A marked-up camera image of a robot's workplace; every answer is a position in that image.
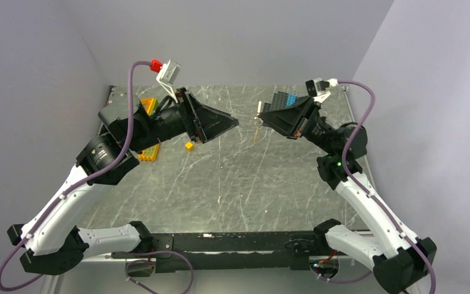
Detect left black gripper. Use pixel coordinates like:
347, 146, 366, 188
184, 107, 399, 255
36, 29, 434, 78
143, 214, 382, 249
128, 87, 239, 153

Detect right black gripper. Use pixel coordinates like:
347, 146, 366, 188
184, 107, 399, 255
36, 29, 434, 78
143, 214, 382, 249
259, 95, 337, 155

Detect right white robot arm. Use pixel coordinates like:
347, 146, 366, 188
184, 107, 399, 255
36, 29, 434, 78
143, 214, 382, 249
255, 96, 436, 293

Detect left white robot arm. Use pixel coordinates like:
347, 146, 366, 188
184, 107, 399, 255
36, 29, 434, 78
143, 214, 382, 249
7, 88, 239, 276

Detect grey and blue lego stack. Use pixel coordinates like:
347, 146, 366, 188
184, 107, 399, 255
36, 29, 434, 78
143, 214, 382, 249
260, 91, 303, 113

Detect small yellow cube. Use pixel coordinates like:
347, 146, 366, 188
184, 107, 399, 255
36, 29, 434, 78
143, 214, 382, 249
185, 142, 195, 152

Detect orange triangle toy block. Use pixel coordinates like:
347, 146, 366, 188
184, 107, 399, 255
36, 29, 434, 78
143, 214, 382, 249
140, 98, 159, 116

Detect yellow window toy block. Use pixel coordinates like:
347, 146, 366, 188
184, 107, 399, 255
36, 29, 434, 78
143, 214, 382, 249
138, 144, 160, 162

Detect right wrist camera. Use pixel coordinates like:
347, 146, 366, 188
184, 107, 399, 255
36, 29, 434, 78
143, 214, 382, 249
305, 78, 338, 104

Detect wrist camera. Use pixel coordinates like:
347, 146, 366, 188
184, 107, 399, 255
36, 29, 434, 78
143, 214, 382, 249
305, 78, 338, 104
149, 59, 181, 103

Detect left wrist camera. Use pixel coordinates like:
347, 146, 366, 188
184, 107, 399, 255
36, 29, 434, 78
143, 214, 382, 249
149, 59, 181, 103

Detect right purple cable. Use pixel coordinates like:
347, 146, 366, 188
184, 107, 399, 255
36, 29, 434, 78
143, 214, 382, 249
310, 79, 438, 294

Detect purple cable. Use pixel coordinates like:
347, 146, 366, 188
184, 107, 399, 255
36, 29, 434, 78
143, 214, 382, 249
310, 79, 438, 294
0, 60, 195, 294

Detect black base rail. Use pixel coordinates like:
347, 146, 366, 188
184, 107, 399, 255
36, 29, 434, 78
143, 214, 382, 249
110, 231, 341, 273

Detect aluminium frame rail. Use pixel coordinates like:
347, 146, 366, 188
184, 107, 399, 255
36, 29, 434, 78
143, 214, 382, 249
37, 251, 147, 293

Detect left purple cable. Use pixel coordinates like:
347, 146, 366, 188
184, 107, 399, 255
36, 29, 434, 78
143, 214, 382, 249
0, 60, 195, 294

